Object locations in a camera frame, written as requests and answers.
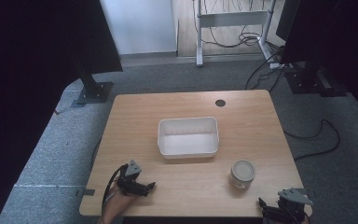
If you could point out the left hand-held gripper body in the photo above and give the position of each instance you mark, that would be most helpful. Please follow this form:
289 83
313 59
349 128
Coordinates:
132 174

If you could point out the dark monitor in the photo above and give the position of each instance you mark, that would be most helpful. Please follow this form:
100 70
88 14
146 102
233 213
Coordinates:
287 18

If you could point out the white power strip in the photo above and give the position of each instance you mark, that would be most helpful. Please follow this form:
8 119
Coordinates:
279 65

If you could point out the black curtain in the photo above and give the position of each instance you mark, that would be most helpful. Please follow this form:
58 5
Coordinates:
338 37
37 62

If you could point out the white desk frame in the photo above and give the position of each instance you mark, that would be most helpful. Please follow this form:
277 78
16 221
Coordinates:
233 19

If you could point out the white plastic bin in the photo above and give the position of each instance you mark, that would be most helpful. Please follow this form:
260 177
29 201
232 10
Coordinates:
188 138

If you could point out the black metal stand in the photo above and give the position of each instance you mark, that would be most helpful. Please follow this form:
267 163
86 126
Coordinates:
310 81
93 90

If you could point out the round black table grommet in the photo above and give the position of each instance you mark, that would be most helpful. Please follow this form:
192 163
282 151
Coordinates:
220 103

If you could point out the person's left hand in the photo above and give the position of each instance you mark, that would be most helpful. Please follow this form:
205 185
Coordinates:
120 200

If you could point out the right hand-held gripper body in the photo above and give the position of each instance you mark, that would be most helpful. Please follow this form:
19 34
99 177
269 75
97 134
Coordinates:
292 199

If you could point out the grey table bracket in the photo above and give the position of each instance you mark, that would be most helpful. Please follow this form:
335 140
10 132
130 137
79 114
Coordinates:
87 192

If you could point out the person's right hand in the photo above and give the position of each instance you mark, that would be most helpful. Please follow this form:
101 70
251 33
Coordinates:
306 218

